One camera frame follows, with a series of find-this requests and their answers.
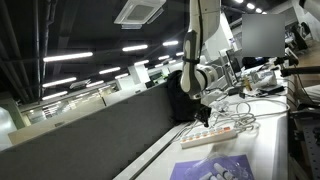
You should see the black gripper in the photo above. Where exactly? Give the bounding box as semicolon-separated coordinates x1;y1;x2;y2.
194;104;213;129

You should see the clear bag with white plug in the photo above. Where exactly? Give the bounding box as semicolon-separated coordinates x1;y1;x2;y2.
213;99;231;113

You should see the clear bag of white adapters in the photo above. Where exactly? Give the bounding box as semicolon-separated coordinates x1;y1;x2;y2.
186;152;249;180

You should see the purple paper sheet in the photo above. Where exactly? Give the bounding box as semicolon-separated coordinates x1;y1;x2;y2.
169;153;256;180

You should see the open laptop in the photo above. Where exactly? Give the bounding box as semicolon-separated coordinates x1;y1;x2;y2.
225;49;244;84

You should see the long ceiling light tube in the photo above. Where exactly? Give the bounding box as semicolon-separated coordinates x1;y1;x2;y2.
43;51;94;63
41;90;69;101
42;76;78;89
98;66;122;75
121;44;149;53
162;40;180;47

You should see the black perforated breadboard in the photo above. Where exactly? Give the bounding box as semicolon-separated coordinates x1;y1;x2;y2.
301;123;320;180

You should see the gray desk partition panel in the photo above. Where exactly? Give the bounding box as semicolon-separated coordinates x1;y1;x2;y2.
0;81;178;180

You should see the white ceiling air conditioner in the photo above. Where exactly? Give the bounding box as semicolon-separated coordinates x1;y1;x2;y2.
113;0;167;30

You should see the white multi-switch power strip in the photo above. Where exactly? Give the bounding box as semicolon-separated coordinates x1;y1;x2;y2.
179;125;238;150

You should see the white tangled power cable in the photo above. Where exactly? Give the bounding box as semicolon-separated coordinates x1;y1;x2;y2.
173;96;292;134

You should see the aluminium partition base rail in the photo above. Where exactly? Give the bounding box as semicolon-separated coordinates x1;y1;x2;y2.
113;121;193;180

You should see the black horizontal camera pole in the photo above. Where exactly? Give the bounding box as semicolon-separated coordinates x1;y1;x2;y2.
279;65;320;78

